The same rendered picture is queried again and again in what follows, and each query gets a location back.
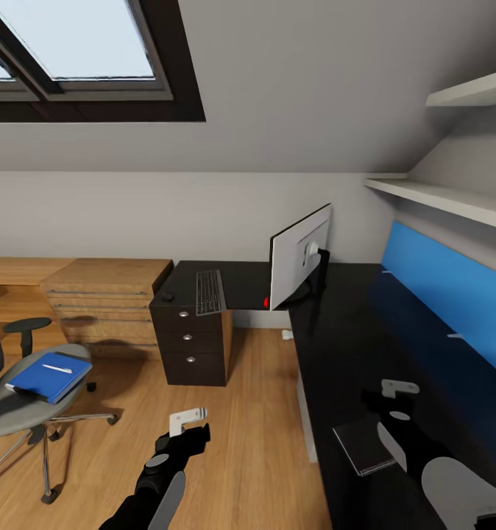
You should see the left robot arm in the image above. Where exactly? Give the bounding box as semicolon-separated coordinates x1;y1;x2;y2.
99;407;210;530

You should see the keyboard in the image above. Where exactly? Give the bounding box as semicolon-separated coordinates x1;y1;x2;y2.
196;270;227;316

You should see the monitor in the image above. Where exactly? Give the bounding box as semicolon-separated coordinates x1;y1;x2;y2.
265;203;332;311

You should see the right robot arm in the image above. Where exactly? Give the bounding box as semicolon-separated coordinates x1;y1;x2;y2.
361;379;496;530

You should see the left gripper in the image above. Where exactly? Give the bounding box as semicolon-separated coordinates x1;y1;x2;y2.
156;423;210;459

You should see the folder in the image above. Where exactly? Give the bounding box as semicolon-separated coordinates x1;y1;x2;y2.
5;353;93;405

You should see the notebook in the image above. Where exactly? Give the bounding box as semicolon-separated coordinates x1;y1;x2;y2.
333;414;396;476

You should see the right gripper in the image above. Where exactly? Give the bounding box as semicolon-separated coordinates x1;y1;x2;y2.
361;389;415;418

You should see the swivel chair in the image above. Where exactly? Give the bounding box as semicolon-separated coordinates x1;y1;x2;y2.
0;318;118;504

